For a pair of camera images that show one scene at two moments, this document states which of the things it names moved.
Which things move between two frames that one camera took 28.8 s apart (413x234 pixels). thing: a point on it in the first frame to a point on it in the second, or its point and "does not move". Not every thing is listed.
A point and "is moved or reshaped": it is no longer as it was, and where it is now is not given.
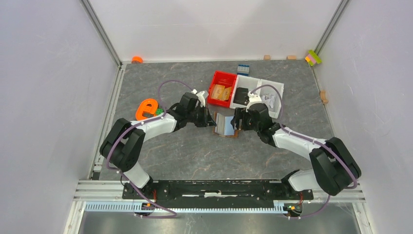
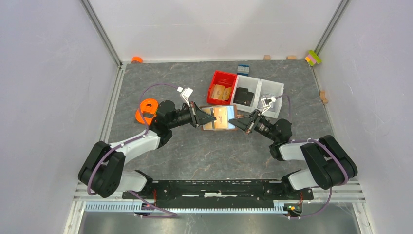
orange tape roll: (137, 58) does not move
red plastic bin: (222, 78) does not move
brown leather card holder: (224, 126) is moved or reshaped
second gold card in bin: (226, 93) does not move
